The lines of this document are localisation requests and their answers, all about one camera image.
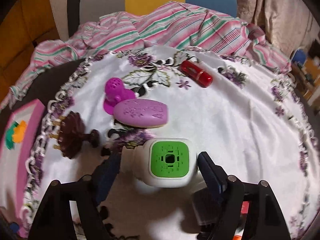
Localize white green air freshener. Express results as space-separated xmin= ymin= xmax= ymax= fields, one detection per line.
xmin=120 ymin=138 xmax=197 ymax=188

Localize white floral embroidered tablecloth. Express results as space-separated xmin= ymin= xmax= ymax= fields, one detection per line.
xmin=21 ymin=46 xmax=319 ymax=239

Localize red puzzle piece block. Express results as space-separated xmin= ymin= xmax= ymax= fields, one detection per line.
xmin=241 ymin=201 xmax=249 ymax=214

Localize magenta perforated plastic toy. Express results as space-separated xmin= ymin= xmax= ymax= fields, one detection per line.
xmin=103 ymin=77 xmax=136 ymax=115

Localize green plastic clip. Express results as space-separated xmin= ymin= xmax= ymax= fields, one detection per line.
xmin=5 ymin=121 xmax=18 ymax=150

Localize red cylindrical case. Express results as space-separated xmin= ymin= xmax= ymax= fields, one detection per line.
xmin=180 ymin=61 xmax=213 ymax=88

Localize yellow plastic clip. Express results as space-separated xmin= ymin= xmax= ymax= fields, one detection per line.
xmin=12 ymin=120 xmax=27 ymax=143

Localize cluttered side shelf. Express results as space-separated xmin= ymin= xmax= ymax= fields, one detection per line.
xmin=291 ymin=39 xmax=319 ymax=108

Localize beige patterned curtain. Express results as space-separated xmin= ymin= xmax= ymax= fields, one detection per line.
xmin=237 ymin=0 xmax=319 ymax=56

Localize black clear cylindrical container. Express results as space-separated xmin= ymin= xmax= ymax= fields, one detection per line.
xmin=192 ymin=187 xmax=223 ymax=226

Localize purple oval freshener case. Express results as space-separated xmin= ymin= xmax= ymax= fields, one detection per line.
xmin=113 ymin=99 xmax=169 ymax=128

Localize pink white tray box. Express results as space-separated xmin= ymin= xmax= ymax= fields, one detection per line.
xmin=1 ymin=99 xmax=45 ymax=237

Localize pink green striped cloth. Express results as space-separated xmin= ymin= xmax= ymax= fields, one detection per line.
xmin=1 ymin=2 xmax=291 ymax=108

